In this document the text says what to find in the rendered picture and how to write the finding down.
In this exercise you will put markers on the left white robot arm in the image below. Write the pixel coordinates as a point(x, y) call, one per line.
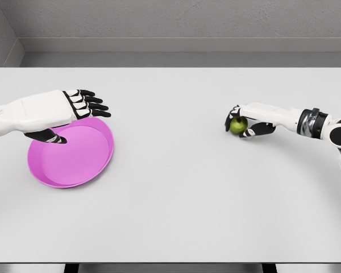
point(1, 118)

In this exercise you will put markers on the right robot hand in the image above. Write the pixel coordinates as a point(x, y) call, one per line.
point(258, 112)

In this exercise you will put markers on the pink plate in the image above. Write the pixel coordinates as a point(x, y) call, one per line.
point(74, 156)

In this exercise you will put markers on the green apple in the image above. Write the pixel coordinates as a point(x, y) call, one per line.
point(238, 125)

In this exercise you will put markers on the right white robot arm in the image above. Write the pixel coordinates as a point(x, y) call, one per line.
point(321, 128)

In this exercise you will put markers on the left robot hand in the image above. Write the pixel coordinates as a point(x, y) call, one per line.
point(45, 109)

